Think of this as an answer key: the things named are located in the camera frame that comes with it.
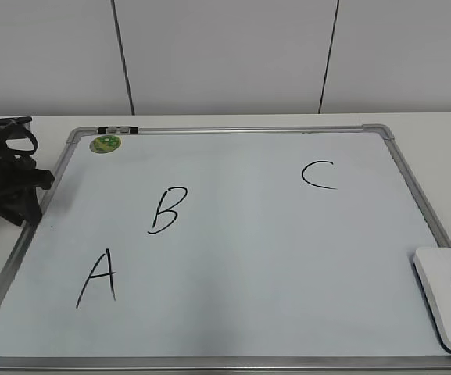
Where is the grey framed whiteboard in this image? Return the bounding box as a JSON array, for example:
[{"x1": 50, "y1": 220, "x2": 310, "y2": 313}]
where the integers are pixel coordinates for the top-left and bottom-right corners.
[{"x1": 0, "y1": 125, "x2": 451, "y2": 373}]

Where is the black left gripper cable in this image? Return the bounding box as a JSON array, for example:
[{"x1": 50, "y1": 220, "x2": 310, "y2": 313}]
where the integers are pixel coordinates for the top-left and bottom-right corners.
[{"x1": 0, "y1": 116, "x2": 41, "y2": 159}]

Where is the round green magnet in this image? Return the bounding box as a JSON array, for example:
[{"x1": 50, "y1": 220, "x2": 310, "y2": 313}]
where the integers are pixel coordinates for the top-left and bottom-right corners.
[{"x1": 89, "y1": 135, "x2": 122, "y2": 154}]

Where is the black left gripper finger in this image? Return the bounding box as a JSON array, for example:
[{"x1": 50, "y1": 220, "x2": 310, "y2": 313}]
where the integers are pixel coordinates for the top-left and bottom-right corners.
[
  {"x1": 25, "y1": 169, "x2": 55, "y2": 191},
  {"x1": 0, "y1": 187, "x2": 42, "y2": 226}
]

